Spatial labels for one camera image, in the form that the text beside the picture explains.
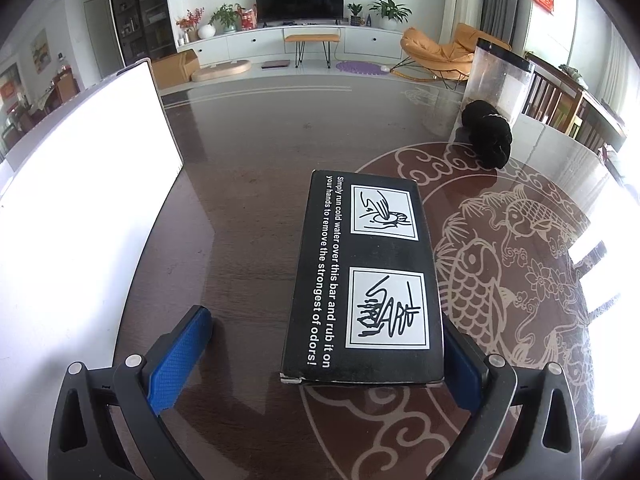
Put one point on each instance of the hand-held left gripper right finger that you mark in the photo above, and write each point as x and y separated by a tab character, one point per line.
462	375

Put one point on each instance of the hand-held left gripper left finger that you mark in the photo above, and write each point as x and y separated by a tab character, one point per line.
182	355

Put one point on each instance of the black printed box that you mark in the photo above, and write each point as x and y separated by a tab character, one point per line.
330	310

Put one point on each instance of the white board panel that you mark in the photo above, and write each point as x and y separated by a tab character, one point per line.
75	220

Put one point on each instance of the black fluffy scrunchie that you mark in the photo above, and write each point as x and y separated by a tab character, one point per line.
487	140

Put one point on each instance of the cardboard box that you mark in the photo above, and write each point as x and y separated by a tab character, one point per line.
175	67

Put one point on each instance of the beige oval floor board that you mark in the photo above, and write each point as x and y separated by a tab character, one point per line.
222	70

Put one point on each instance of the wooden dining chair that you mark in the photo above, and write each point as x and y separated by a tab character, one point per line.
550	97

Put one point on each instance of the clear container with black lid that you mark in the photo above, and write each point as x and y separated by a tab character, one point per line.
500	80

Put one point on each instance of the flat purple pad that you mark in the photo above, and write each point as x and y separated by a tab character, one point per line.
275	64

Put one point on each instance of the white television cabinet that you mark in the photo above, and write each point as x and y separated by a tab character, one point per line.
250	45

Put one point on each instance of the white round vase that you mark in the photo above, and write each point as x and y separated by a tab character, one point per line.
206	32

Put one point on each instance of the orange lounge chair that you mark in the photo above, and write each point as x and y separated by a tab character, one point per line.
435	52

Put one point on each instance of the purple floor mat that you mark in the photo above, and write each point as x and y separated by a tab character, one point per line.
357	67

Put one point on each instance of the red flower arrangement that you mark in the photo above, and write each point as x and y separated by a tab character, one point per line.
189	22

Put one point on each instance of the leafy green potted plant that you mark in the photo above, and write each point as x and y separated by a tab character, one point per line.
226	16

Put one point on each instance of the wooden bench with black legs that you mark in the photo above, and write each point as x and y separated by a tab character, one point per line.
311	38

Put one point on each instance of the red gift bag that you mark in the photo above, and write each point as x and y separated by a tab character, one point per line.
248	19

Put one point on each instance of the dark display cabinet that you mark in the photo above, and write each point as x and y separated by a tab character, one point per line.
142	10

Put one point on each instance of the flat screen television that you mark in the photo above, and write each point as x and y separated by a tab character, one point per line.
300	2

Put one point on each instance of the large plant in white pot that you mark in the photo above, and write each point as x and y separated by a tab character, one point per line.
390	10

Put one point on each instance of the cream curtain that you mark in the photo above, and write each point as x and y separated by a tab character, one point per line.
465	0

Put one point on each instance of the grey curtain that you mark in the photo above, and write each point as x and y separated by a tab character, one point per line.
505	0

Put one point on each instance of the small potted plant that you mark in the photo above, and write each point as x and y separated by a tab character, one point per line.
355	12

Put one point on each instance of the framed wall picture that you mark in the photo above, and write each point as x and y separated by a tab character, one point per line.
40	50

